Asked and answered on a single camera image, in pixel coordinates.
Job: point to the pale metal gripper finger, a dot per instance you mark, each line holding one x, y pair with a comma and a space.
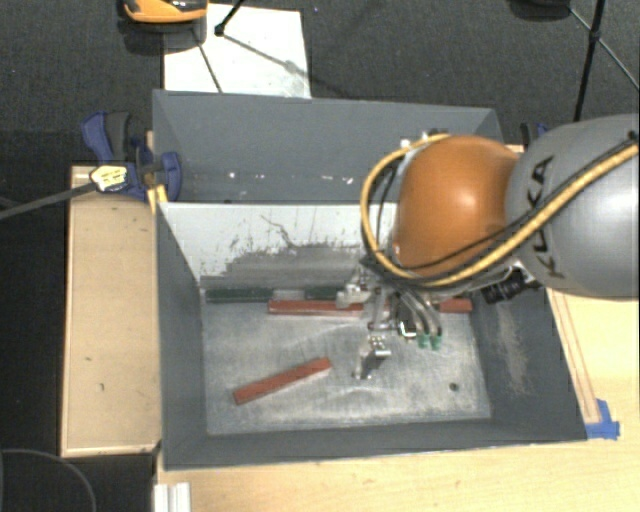
378, 344
363, 365

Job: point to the red-brown flat block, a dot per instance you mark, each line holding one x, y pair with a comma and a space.
280, 381
310, 306

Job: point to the dark green flat block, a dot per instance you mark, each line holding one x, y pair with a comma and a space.
237, 294

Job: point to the grey metal bin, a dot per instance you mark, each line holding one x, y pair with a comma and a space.
310, 150

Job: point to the pale wood flat board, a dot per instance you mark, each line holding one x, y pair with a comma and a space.
112, 320

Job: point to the black cylinder on white bracket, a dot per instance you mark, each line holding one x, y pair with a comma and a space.
505, 289

